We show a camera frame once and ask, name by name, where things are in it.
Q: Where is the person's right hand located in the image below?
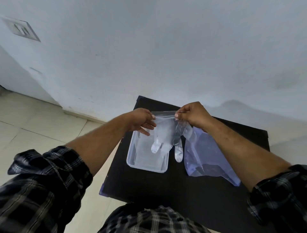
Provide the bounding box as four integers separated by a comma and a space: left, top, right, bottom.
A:
174, 101, 214, 134

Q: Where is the person's left hand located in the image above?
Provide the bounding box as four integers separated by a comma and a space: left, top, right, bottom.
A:
124, 108, 157, 137

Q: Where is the clear plastic glove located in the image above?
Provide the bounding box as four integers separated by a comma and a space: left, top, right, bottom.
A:
133, 134, 168, 168
150, 111, 193, 163

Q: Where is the purple translucent plastic bag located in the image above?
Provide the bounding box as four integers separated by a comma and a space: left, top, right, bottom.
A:
183, 126, 241, 187

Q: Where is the clear plastic container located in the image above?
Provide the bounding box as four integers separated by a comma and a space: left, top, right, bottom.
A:
126, 129, 169, 173

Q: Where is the person's left forearm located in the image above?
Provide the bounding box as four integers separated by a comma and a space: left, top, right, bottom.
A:
65, 114, 132, 177

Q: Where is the person's right forearm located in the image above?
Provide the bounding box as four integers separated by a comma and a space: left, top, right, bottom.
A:
205, 117, 292, 192

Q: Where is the white wall switch plate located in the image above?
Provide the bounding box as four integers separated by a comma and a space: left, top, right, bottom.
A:
1, 17, 41, 43

